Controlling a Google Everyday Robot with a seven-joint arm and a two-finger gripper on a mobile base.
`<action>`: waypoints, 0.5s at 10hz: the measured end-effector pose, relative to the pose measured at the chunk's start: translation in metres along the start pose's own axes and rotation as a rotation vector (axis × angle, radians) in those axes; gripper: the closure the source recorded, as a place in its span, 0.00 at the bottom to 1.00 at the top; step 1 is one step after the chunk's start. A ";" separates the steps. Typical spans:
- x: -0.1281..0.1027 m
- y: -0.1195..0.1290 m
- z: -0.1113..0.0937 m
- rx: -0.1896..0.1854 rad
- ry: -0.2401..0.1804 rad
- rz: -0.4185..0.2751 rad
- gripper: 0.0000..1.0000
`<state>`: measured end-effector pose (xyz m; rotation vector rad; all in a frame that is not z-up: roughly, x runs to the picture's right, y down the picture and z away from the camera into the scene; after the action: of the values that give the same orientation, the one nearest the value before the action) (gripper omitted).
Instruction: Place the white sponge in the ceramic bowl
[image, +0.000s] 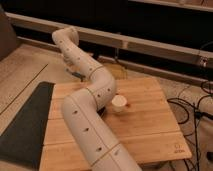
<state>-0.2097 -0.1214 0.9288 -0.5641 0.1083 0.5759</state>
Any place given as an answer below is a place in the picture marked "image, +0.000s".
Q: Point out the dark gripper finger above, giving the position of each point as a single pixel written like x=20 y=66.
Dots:
x=76 y=74

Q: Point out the white segmented robot arm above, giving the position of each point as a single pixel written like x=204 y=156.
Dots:
x=100 y=147

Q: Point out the dark grey floor mat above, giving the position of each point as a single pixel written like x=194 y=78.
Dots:
x=22 y=141

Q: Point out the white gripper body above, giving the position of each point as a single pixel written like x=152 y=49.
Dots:
x=68 y=61

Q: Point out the long metal rail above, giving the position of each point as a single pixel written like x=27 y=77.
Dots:
x=153 y=48

